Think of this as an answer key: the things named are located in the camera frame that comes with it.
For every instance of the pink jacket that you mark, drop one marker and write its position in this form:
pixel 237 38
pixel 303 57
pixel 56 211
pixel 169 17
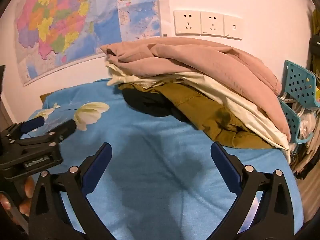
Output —
pixel 200 60

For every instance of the olive green garment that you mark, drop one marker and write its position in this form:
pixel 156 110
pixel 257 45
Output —
pixel 190 105

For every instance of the white wall socket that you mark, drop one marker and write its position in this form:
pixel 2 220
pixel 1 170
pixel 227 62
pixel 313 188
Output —
pixel 187 22
pixel 212 24

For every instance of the brown wooden bed board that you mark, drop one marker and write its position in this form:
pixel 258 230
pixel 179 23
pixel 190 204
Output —
pixel 44 97

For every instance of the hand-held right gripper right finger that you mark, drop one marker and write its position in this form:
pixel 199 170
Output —
pixel 225 165

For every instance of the black garment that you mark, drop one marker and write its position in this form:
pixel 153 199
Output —
pixel 145 102

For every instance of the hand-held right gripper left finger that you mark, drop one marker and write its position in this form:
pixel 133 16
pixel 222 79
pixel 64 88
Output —
pixel 98 165

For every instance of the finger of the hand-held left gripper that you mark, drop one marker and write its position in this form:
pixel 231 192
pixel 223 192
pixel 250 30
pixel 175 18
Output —
pixel 66 128
pixel 32 125

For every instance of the cream garment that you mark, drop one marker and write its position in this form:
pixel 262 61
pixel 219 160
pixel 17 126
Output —
pixel 225 90

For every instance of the person's left hand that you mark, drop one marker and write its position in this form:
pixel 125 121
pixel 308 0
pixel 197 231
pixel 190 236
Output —
pixel 26 195

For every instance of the colourful wall map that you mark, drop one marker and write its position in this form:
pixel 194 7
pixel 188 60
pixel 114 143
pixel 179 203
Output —
pixel 62 17

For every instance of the blue floral bed sheet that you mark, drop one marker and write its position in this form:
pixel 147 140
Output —
pixel 155 155

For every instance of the pile of light clothes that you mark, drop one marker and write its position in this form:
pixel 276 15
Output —
pixel 306 127

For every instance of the teal perforated plastic basket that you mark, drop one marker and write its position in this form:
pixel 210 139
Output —
pixel 300 85

